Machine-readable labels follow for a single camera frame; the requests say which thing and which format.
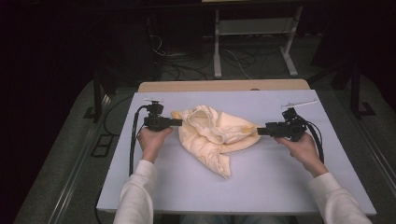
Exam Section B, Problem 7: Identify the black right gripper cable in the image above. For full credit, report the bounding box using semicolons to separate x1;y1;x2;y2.
298;114;325;165

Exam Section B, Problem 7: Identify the dark cabinet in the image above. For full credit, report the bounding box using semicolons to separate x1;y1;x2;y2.
120;17;163;82

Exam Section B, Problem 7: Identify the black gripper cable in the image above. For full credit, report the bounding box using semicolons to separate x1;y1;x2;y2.
298;114;325;165
128;105;149;177

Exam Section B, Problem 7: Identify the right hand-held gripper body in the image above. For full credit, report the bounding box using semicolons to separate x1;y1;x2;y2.
266;98;318;143

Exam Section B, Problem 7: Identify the black looped floor cable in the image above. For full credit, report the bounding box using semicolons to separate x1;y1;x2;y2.
103;93;134;137

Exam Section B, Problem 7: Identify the white metal table frame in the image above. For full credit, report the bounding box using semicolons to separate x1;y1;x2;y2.
213;4;304;79

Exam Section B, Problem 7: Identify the cream yellow garment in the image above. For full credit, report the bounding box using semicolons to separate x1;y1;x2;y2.
171;105;262;180

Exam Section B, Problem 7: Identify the black metal stand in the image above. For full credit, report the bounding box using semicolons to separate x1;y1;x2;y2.
348;60;376;120
82;69;114;123

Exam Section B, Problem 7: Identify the black floor cable tangle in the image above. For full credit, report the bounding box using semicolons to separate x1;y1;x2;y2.
161;50;216;82

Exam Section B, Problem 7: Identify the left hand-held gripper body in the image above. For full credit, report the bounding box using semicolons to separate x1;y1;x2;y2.
143;98;172;132

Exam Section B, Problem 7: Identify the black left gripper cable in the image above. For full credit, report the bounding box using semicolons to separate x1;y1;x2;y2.
128;105;149;177

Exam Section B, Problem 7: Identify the white floor cable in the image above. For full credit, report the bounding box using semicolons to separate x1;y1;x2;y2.
223;48;252;80

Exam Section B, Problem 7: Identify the black floor outlet frame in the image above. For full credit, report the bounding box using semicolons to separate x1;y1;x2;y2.
90;133;115;159

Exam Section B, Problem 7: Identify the person's right hand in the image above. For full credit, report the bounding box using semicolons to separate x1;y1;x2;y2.
274;133;330;178

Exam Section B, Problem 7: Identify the light wooden table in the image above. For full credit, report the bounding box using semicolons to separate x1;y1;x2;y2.
137;78;311;93

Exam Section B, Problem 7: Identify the person's left hand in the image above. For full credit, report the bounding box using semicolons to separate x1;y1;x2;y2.
137;126;174;164

